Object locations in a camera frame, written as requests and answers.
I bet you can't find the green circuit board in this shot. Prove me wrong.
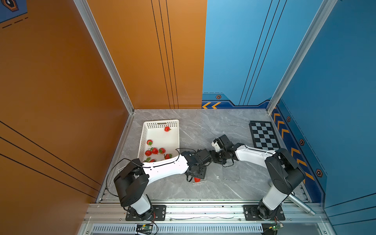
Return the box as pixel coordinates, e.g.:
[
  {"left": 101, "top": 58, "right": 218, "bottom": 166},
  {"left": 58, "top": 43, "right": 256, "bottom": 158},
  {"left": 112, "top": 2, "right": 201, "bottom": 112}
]
[
  {"left": 136, "top": 224, "right": 153, "bottom": 235},
  {"left": 261, "top": 224, "right": 284, "bottom": 235}
]

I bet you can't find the green circuit board left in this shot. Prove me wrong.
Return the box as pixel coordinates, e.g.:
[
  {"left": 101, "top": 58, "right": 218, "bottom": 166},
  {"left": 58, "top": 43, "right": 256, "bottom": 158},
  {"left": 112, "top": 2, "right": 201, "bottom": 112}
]
[{"left": 136, "top": 224, "right": 153, "bottom": 235}]

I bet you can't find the green circuit board right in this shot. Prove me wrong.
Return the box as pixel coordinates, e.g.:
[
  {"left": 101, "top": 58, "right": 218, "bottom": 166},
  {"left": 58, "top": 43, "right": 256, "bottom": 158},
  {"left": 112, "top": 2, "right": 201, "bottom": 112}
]
[{"left": 261, "top": 224, "right": 284, "bottom": 235}]

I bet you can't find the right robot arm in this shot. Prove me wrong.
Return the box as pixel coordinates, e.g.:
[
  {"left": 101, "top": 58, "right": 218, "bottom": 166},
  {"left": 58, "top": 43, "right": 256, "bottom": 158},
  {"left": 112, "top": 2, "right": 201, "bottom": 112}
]
[{"left": 211, "top": 135, "right": 305, "bottom": 220}]

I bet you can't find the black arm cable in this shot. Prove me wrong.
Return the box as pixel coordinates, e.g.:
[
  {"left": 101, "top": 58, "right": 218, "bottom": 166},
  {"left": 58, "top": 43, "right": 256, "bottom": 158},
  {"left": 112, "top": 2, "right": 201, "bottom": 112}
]
[{"left": 105, "top": 147, "right": 197, "bottom": 197}]

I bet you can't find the silver microphone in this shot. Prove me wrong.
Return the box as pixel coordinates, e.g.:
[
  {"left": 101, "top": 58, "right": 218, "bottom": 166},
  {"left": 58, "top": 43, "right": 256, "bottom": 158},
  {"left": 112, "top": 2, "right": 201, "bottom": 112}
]
[{"left": 287, "top": 192, "right": 316, "bottom": 216}]

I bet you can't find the white perforated plastic basket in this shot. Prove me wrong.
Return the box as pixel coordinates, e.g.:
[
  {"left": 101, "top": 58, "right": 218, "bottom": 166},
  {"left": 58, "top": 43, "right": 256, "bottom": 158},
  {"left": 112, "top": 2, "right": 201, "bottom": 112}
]
[{"left": 138, "top": 119, "right": 180, "bottom": 162}]

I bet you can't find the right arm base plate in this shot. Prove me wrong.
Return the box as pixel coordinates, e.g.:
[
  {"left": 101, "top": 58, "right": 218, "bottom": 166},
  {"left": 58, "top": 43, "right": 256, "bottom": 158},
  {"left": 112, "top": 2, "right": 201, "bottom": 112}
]
[{"left": 243, "top": 205, "right": 286, "bottom": 221}]

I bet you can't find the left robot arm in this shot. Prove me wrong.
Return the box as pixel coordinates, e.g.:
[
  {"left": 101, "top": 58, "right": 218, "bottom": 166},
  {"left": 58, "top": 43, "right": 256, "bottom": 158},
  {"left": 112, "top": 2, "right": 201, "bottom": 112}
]
[{"left": 113, "top": 148, "right": 212, "bottom": 220}]

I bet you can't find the clear plastic clamshell container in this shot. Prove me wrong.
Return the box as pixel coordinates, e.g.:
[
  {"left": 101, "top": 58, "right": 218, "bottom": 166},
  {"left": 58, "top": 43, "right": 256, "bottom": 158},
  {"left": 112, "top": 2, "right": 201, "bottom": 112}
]
[{"left": 222, "top": 165, "right": 241, "bottom": 181}]

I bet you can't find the black white chessboard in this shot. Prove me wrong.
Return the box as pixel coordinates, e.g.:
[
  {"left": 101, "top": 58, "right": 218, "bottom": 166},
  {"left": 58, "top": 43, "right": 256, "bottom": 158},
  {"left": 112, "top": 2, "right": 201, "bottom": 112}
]
[{"left": 249, "top": 120, "right": 281, "bottom": 150}]

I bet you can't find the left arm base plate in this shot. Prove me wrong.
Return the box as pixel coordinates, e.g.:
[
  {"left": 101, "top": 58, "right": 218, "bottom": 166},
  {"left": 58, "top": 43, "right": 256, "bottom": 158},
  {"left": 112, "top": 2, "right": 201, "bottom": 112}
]
[{"left": 125, "top": 205, "right": 166, "bottom": 221}]

